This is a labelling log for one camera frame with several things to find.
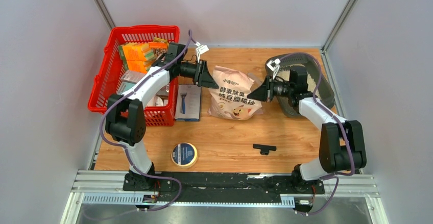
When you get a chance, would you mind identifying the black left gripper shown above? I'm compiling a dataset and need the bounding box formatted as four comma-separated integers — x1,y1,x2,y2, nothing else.
177,60,219,90

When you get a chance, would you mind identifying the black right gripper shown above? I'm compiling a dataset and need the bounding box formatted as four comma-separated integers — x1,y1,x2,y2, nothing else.
246,74,293,103

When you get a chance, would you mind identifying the pink cat litter bag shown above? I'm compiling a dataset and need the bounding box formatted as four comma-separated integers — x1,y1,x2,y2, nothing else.
208,66,263,120

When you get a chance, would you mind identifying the black T-shaped bracket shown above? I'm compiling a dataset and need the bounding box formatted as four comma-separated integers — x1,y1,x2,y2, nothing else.
253,144,277,156

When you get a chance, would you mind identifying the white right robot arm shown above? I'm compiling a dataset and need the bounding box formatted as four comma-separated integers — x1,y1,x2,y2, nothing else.
247,66,367,193

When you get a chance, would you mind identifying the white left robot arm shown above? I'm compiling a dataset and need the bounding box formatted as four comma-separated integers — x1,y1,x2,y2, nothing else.
100,43,219,191

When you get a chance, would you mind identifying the dark grey litter box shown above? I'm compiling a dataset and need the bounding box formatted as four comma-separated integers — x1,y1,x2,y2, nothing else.
264,52,335,109

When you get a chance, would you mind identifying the grey pink box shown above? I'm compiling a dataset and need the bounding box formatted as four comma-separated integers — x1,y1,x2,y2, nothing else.
121,70,146,84

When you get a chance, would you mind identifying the teal box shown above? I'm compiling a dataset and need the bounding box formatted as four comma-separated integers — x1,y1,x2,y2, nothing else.
117,82,135,95

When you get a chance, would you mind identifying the razor blister pack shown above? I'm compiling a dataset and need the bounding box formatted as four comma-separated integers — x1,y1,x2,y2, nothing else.
175,84,202,121

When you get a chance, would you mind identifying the yellow orange snack pack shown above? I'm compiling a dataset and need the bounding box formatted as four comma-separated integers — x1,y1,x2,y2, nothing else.
148,37,169,49

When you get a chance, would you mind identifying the orange green sponge pack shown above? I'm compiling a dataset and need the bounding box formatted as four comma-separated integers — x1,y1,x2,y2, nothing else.
119,42,155,61

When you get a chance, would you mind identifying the tape roll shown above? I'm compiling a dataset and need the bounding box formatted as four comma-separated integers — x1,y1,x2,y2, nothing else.
171,143,198,168

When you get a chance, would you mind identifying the red plastic basket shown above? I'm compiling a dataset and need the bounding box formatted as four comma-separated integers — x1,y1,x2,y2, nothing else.
87,25,180,127

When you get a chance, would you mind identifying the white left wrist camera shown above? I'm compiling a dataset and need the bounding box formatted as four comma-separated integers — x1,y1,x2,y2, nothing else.
196,42,209,56

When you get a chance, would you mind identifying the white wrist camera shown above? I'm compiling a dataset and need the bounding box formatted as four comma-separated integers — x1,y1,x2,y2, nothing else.
266,58,281,80
196,42,209,56

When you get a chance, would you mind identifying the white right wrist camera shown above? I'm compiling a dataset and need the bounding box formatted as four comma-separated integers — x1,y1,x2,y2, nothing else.
266,58,281,80

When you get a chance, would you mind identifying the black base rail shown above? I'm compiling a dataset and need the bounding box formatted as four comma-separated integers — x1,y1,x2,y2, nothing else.
123,171,325,204

